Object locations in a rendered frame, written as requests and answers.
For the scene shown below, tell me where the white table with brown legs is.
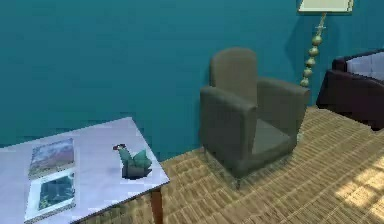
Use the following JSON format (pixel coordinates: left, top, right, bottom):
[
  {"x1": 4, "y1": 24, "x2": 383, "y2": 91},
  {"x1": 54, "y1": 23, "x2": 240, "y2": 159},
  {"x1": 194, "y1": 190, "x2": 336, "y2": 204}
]
[{"x1": 0, "y1": 116, "x2": 171, "y2": 224}]

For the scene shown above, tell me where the beaded brass floor lamp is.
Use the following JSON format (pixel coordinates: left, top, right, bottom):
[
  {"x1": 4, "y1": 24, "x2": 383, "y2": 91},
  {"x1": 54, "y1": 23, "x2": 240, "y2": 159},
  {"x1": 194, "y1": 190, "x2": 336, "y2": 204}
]
[{"x1": 297, "y1": 0, "x2": 355, "y2": 89}]

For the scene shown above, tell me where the dark maroon sofa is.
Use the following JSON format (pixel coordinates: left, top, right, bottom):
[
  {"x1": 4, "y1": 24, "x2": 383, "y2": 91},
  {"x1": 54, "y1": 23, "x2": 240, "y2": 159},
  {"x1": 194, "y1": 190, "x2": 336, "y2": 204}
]
[{"x1": 315, "y1": 48, "x2": 384, "y2": 132}]

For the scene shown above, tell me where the book with landscape cover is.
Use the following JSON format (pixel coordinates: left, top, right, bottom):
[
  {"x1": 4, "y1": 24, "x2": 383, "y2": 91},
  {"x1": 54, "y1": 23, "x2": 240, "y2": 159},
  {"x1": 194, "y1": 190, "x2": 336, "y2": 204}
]
[{"x1": 27, "y1": 137, "x2": 76, "y2": 180}]

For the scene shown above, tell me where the white-bordered green book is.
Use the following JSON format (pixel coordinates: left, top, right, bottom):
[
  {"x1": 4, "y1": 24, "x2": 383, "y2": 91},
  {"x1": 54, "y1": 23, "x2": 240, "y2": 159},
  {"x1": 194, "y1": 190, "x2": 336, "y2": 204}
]
[{"x1": 23, "y1": 168, "x2": 77, "y2": 224}]

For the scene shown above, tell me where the green bird statue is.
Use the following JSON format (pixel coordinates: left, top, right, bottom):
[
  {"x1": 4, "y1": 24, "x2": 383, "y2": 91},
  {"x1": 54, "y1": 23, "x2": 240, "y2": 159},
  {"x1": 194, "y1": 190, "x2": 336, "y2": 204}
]
[{"x1": 112, "y1": 143, "x2": 153, "y2": 180}]

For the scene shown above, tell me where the olive green armchair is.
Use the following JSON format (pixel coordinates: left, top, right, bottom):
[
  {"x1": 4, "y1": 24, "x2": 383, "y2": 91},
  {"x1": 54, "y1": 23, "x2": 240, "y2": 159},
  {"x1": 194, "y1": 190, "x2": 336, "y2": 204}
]
[{"x1": 199, "y1": 46, "x2": 311, "y2": 190}]

